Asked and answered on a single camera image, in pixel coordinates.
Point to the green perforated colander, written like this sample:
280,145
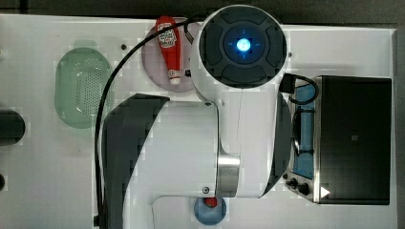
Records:
80,78

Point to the red ketchup bottle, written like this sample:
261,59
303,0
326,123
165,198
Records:
170,47

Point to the red strawberry toy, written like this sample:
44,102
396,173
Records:
210,202

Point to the black toaster oven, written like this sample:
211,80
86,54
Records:
341,140

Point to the blue small bowl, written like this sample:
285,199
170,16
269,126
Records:
209,216

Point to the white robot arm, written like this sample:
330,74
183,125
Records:
232,142

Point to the lilac round plate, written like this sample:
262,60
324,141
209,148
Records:
155,66

